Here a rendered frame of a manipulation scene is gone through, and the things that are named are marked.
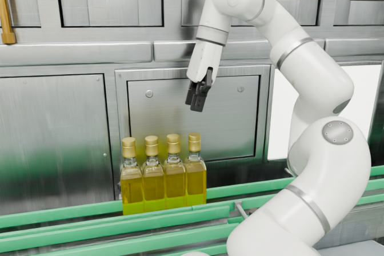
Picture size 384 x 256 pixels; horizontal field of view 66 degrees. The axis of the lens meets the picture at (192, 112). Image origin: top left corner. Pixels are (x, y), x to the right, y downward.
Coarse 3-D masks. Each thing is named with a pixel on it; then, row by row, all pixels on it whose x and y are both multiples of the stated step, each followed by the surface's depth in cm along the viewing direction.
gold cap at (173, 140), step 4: (168, 136) 77; (172, 136) 77; (176, 136) 77; (168, 140) 76; (172, 140) 76; (176, 140) 76; (168, 144) 77; (172, 144) 76; (176, 144) 76; (168, 148) 77; (172, 148) 76; (176, 148) 76; (168, 152) 77; (172, 152) 77; (176, 152) 77
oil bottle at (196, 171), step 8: (184, 160) 82; (192, 160) 79; (200, 160) 79; (192, 168) 78; (200, 168) 78; (192, 176) 78; (200, 176) 79; (192, 184) 79; (200, 184) 80; (192, 192) 80; (200, 192) 81; (192, 200) 81; (200, 200) 81
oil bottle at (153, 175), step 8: (144, 168) 76; (152, 168) 76; (160, 168) 76; (144, 176) 76; (152, 176) 76; (160, 176) 76; (144, 184) 76; (152, 184) 76; (160, 184) 77; (144, 192) 77; (152, 192) 77; (160, 192) 78; (144, 200) 78; (152, 200) 78; (160, 200) 78; (152, 208) 79; (160, 208) 79
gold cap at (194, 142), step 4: (196, 132) 80; (188, 136) 78; (192, 136) 77; (196, 136) 77; (200, 136) 77; (188, 140) 78; (192, 140) 77; (196, 140) 77; (200, 140) 78; (188, 144) 79; (192, 144) 77; (196, 144) 77; (200, 144) 78; (188, 148) 79; (192, 148) 78; (196, 148) 78; (200, 148) 79
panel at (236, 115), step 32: (256, 64) 91; (352, 64) 98; (128, 96) 84; (160, 96) 86; (224, 96) 91; (256, 96) 94; (128, 128) 86; (160, 128) 89; (192, 128) 92; (224, 128) 94; (256, 128) 97; (160, 160) 92; (224, 160) 97; (256, 160) 100
